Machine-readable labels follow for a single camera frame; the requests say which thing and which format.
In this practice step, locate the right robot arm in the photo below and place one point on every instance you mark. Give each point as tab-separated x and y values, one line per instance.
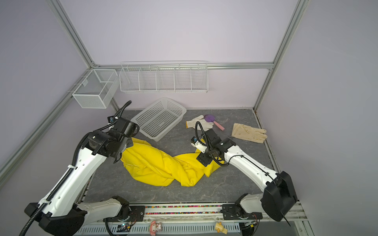
277	195

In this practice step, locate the white plastic laundry basket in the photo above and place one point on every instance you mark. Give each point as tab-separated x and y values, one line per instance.
159	118

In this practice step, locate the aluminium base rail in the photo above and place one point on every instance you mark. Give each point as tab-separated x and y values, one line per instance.
191	212

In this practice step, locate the beige leather glove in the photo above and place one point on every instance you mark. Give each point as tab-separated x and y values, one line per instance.
248	133

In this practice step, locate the yellow duck toy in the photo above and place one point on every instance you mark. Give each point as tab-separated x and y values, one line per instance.
220	228

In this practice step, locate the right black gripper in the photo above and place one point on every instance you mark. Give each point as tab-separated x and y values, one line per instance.
203	159

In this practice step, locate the pink plush toy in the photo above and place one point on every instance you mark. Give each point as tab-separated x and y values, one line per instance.
155	227

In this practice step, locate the white knit glove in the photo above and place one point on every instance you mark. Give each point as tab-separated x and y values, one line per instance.
205	125

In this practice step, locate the white mesh wall box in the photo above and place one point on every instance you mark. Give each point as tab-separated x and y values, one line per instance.
97	89

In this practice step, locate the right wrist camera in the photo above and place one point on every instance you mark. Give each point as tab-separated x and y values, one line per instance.
198	144

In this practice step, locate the purple and pink brush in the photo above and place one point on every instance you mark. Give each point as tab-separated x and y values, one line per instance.
211	119

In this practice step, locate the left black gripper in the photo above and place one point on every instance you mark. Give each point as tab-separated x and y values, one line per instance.
130	142

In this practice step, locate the white wire wall shelf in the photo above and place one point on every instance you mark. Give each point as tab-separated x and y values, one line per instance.
165	76

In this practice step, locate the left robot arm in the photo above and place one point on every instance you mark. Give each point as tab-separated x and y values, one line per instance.
57	213

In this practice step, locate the yellow trousers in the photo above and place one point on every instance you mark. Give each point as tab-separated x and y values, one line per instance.
153	166

